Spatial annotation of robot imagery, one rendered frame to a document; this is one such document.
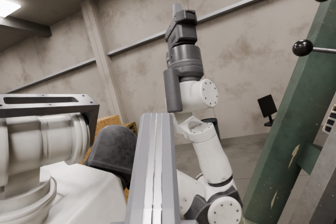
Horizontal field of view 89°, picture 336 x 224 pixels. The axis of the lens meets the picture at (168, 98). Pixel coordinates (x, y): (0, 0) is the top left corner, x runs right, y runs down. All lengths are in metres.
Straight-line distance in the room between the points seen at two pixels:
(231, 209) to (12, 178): 0.39
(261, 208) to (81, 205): 0.65
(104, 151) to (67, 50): 5.62
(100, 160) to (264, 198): 0.59
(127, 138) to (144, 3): 4.38
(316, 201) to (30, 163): 0.49
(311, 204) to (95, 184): 0.43
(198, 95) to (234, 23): 3.75
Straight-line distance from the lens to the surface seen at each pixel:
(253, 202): 0.78
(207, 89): 0.38
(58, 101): 0.22
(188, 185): 0.45
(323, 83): 0.71
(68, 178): 0.30
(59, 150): 0.20
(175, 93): 0.37
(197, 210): 0.45
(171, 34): 0.47
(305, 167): 0.69
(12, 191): 0.22
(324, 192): 0.50
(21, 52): 7.46
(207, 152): 0.42
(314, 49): 0.50
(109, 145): 0.38
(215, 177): 0.45
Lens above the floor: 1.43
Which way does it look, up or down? 3 degrees down
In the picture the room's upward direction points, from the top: 14 degrees counter-clockwise
